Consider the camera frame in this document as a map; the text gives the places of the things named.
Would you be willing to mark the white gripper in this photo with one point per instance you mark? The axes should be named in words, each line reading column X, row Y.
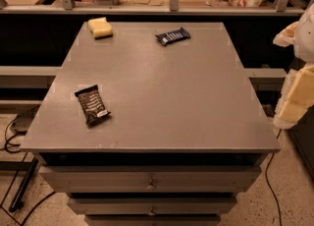
column 306, row 41

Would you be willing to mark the black rxbar chocolate wrapper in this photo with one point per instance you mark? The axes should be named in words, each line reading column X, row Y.
column 92, row 105

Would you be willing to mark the yellow sponge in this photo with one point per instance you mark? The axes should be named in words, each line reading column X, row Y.
column 100, row 27

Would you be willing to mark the grey drawer cabinet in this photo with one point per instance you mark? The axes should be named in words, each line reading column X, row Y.
column 184, row 115

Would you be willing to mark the blue snack bar wrapper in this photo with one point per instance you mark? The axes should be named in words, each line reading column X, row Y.
column 173, row 36

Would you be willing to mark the top drawer metal knob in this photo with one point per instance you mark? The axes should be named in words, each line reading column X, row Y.
column 151, row 186

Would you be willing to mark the drawer metal knob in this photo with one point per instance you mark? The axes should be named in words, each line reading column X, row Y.
column 151, row 186
column 151, row 211

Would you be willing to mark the grey power box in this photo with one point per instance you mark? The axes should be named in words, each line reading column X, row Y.
column 22, row 122

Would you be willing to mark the black stand leg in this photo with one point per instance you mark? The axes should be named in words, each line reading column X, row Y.
column 28, row 168

